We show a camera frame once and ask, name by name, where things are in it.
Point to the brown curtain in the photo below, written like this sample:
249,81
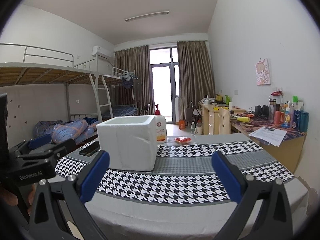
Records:
132,65
196,75

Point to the printed paper sheets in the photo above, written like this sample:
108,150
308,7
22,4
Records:
268,136

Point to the red pump bottle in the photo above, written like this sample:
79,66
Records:
157,110

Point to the white foam box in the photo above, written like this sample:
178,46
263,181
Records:
125,145

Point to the large metal bunk bed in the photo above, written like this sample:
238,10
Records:
50,73

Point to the blue checkered mattress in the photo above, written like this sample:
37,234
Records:
125,110

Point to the yellow bag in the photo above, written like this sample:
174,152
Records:
219,98

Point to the clear plastic bottle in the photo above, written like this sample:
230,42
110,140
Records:
192,128

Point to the person's left hand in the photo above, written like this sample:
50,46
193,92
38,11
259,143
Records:
8,197

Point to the blue patterned quilt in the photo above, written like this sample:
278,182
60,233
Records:
70,130

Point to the red snack packet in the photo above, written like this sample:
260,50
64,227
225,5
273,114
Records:
183,140

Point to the ceiling tube light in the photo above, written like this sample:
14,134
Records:
147,16

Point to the glass balcony door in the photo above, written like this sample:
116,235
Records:
163,87

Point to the white jug with orange label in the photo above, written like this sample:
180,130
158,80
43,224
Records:
161,130

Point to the black folding chair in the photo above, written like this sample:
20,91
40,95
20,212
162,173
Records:
145,110

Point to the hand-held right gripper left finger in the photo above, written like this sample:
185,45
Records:
96,173

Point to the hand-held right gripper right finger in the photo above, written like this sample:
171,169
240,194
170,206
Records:
225,175

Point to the orange bottle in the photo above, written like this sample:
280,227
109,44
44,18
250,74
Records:
182,125

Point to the white cooking pot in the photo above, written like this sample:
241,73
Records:
208,101

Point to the green package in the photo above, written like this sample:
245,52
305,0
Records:
228,98

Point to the red packet on wall hook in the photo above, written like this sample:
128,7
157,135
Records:
277,92

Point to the pink cartoon wall poster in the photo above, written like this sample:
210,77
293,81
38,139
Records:
263,72

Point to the small metal bunk bed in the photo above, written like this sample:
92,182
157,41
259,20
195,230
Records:
112,78

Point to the hanging dark clothes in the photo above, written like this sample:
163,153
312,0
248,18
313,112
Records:
128,83

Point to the white air conditioner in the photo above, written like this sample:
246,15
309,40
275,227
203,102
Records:
101,52

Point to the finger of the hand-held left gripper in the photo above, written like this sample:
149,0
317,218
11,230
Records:
63,148
40,140

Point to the row of toiletry bottles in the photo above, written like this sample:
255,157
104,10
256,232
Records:
297,120

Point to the black rounded object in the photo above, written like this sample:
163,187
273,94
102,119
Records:
261,112

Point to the wooden desk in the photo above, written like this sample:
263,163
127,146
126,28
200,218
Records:
287,152

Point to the black smartphone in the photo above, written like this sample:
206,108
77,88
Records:
89,149

